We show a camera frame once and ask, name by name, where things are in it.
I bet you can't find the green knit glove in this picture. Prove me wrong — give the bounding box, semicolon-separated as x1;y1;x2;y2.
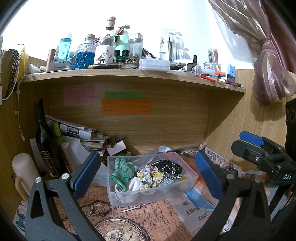
109;157;139;191

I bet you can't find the orange sticky note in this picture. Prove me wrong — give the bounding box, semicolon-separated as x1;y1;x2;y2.
101;99;152;114

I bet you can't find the silver foil plastic bag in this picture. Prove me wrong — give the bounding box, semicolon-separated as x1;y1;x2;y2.
159;178;178;186

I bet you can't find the blue faceted glass bottle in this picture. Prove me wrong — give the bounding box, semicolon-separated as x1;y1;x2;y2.
74;34;96;69

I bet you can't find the blue cartoon sticker card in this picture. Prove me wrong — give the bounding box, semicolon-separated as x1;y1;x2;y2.
13;200;27;236

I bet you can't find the green sticky note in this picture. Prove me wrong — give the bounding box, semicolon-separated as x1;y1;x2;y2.
105;91;142;99

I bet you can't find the yellow sponge block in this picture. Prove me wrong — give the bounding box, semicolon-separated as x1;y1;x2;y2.
178;176;187;184

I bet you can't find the light blue bottle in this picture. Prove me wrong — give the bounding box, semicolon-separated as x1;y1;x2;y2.
58;37;72;62

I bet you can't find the clear plastic lidded box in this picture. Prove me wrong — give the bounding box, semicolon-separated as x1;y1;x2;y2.
139;59;171;72

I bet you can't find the white drawstring pouch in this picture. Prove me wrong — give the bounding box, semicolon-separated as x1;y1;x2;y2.
114;176;141;203

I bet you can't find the white paper sheet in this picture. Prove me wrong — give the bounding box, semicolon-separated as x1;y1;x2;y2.
62;141;107;187

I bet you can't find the dark wine bottle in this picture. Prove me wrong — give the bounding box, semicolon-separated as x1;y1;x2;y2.
34;99;69;179

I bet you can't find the clear plastic storage bin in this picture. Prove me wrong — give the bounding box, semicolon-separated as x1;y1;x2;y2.
107;152;199;209

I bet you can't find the white illustrated cup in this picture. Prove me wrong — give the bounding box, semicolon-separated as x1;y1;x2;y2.
94;45;115;64

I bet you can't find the person's right hand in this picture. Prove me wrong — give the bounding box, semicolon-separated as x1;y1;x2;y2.
260;172;270;197

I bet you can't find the mint green bottle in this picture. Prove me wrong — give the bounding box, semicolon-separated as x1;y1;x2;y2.
114;25;130;62

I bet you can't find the white cream mug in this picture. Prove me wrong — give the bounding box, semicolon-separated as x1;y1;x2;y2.
12;153;39;203

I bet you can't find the pink satin curtain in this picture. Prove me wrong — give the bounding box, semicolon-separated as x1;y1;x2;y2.
209;1;295;106

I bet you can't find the floral yellow white scrunchie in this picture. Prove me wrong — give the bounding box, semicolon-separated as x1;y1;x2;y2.
137;165;164;189

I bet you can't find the black chain-print scrunchie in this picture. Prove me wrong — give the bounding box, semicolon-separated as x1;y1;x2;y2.
152;160;183;180

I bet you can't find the stack of magazines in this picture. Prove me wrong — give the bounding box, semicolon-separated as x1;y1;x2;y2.
45;114;108;151

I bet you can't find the small white paper box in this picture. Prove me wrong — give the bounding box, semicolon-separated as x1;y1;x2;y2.
107;141;126;156

